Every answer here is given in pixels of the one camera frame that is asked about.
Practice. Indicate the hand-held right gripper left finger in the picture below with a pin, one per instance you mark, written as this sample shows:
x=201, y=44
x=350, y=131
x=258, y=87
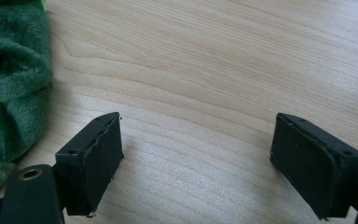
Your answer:
x=88, y=165

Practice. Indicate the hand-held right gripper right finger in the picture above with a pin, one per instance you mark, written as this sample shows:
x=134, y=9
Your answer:
x=307, y=165

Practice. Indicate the green plush toy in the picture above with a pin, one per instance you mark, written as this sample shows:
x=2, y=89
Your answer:
x=11, y=93

